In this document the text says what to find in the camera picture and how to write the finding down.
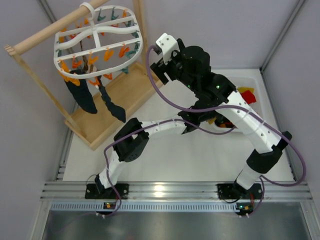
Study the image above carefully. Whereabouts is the dark navy sock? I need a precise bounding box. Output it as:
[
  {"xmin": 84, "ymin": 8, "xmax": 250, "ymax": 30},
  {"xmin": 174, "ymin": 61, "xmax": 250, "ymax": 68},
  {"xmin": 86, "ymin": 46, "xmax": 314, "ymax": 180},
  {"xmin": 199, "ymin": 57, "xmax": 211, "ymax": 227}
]
[
  {"xmin": 97, "ymin": 78, "xmax": 126, "ymax": 123},
  {"xmin": 64, "ymin": 79, "xmax": 98, "ymax": 114}
]

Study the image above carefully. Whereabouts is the thin mustard yellow sock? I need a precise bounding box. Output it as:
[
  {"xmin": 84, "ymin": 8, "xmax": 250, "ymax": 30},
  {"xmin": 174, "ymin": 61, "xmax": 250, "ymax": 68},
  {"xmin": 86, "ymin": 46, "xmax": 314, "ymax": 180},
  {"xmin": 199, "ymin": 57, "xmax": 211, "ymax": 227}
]
[{"xmin": 237, "ymin": 86, "xmax": 255, "ymax": 94}]

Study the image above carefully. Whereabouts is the red sock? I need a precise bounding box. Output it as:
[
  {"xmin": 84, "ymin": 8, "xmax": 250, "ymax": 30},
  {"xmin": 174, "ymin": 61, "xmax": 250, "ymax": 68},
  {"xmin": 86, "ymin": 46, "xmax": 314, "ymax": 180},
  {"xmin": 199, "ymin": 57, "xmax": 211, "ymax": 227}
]
[{"xmin": 241, "ymin": 90, "xmax": 257, "ymax": 105}]

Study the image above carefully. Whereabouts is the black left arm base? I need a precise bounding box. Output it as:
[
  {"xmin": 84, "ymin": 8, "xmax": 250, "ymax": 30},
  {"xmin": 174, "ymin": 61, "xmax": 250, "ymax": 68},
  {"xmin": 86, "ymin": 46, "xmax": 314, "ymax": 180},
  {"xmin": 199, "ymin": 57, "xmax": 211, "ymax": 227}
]
[{"xmin": 84, "ymin": 183, "xmax": 129, "ymax": 200}]

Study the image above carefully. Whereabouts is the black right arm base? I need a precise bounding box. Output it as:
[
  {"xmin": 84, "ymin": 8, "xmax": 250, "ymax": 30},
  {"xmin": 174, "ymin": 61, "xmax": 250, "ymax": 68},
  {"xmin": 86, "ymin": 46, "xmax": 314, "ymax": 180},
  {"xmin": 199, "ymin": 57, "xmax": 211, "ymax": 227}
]
[{"xmin": 217, "ymin": 182, "xmax": 263, "ymax": 200}]

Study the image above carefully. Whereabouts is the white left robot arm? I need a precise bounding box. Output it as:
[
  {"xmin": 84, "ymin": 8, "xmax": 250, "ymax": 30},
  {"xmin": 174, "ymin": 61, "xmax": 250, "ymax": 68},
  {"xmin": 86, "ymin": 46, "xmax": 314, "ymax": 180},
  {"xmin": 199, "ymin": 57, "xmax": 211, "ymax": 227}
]
[{"xmin": 94, "ymin": 110, "xmax": 217, "ymax": 195}]

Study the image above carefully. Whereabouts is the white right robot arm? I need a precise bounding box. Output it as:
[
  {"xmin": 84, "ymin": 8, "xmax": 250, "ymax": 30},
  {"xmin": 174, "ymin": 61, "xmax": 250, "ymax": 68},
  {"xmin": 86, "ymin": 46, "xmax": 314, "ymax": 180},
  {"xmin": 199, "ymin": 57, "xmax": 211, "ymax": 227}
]
[{"xmin": 146, "ymin": 36, "xmax": 292, "ymax": 193}]

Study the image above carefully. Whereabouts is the white round clip hanger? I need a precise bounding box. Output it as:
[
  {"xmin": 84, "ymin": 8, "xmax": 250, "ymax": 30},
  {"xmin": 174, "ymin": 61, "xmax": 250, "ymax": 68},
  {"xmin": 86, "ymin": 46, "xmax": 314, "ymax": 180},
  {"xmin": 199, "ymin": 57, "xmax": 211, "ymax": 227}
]
[{"xmin": 53, "ymin": 2, "xmax": 144, "ymax": 83}]

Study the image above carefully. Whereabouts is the brown striped sock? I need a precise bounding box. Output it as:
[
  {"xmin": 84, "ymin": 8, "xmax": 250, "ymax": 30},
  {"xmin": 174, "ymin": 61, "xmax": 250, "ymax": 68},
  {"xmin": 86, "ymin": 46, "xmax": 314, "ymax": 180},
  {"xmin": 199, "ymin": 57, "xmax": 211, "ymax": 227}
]
[{"xmin": 82, "ymin": 55, "xmax": 94, "ymax": 73}]

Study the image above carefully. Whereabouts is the white plastic basket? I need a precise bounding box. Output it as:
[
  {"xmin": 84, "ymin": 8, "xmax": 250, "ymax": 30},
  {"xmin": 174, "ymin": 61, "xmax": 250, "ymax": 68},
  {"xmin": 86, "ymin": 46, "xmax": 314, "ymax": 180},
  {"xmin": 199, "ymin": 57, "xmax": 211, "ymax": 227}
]
[{"xmin": 212, "ymin": 76, "xmax": 265, "ymax": 133}]

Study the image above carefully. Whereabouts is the orange black argyle sock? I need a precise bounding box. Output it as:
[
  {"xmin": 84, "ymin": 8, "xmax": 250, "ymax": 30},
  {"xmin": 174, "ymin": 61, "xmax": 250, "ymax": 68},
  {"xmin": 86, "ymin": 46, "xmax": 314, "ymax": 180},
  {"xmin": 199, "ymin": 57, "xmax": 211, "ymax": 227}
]
[{"xmin": 207, "ymin": 117, "xmax": 235, "ymax": 129}]

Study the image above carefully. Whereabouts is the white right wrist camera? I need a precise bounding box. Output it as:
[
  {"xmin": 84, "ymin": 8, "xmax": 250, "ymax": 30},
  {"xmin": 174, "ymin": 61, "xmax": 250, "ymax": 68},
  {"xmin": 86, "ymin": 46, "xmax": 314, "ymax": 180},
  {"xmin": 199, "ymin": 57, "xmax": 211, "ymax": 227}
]
[{"xmin": 155, "ymin": 33, "xmax": 180, "ymax": 65}]

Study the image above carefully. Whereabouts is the aluminium mounting rail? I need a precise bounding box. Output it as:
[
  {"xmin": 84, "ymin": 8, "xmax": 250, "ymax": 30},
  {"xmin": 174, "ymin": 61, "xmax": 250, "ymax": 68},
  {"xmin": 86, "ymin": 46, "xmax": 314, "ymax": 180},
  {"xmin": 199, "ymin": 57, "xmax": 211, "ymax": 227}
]
[{"xmin": 40, "ymin": 181, "xmax": 312, "ymax": 213}]

